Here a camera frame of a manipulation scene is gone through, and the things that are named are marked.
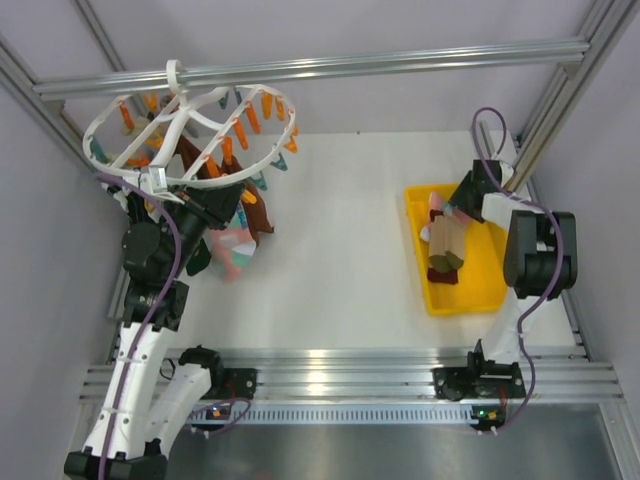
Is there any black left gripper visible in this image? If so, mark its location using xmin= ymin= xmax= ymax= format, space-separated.
xmin=164 ymin=180 xmax=245 ymax=277

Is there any tan brown sock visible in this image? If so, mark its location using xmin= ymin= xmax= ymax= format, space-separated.
xmin=429 ymin=215 xmax=466 ymax=273

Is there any pink patterned sock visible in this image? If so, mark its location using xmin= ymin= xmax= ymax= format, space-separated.
xmin=209 ymin=203 xmax=257 ymax=282

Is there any white round clip hanger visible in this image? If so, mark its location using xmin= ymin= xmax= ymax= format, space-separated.
xmin=82 ymin=84 xmax=299 ymax=192

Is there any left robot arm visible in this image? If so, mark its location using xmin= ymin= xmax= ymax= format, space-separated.
xmin=64 ymin=179 xmax=244 ymax=479

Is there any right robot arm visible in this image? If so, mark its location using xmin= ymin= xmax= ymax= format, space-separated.
xmin=434 ymin=159 xmax=578 ymax=401

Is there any brown sock on hanger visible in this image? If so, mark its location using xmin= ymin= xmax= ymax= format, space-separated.
xmin=175 ymin=136 xmax=274 ymax=246

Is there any dark green sock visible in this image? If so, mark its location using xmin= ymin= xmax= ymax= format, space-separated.
xmin=186 ymin=239 xmax=211 ymax=277

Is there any yellow plastic bin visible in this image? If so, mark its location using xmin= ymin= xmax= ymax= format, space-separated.
xmin=404 ymin=184 xmax=507 ymax=316

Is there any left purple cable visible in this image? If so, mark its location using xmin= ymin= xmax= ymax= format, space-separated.
xmin=93 ymin=173 xmax=253 ymax=480

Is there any purple cable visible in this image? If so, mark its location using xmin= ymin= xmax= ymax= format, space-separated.
xmin=93 ymin=173 xmax=253 ymax=480
xmin=472 ymin=106 xmax=566 ymax=436

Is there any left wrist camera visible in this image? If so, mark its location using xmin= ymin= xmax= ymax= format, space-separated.
xmin=131 ymin=165 xmax=174 ymax=201

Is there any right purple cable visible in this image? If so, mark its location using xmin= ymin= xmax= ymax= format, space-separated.
xmin=472 ymin=106 xmax=566 ymax=436

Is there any aluminium top rail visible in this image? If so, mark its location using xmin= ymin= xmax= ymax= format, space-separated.
xmin=33 ymin=37 xmax=590 ymax=100

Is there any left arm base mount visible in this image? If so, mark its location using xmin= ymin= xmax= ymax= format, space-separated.
xmin=217 ymin=368 xmax=258 ymax=400

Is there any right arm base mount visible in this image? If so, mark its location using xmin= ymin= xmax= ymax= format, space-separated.
xmin=433 ymin=363 xmax=526 ymax=402

